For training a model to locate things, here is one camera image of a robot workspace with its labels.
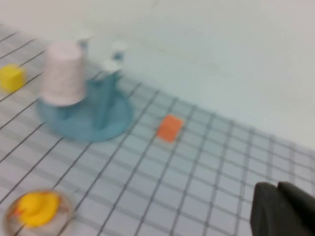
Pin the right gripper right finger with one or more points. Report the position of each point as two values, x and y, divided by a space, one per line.
302 216

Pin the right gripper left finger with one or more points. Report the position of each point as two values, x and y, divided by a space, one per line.
268 214

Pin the pink plastic cup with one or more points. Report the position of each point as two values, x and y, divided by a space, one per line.
62 76

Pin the blue cup stand with pegs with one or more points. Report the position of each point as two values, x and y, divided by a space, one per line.
98 123

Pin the white black-grid tablecloth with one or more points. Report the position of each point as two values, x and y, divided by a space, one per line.
172 172

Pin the orange foam cube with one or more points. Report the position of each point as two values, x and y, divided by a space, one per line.
169 129

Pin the white tape roll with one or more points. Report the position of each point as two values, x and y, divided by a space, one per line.
67 209

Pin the yellow rubber duck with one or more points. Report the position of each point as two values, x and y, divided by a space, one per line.
37 209

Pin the yellow foam cube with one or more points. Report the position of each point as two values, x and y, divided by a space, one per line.
11 77

